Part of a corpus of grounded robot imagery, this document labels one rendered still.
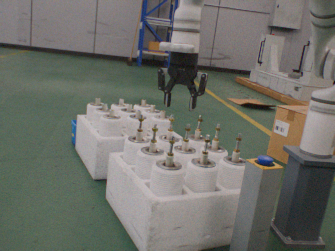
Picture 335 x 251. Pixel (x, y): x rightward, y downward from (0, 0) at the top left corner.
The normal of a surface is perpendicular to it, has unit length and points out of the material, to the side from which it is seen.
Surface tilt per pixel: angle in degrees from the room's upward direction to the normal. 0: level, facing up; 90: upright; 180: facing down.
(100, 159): 90
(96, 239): 0
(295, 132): 90
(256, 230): 90
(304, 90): 90
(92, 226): 0
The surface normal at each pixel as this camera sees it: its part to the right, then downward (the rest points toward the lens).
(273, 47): 0.18, -0.11
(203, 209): 0.43, 0.28
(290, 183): -0.98, -0.08
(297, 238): 0.14, 0.26
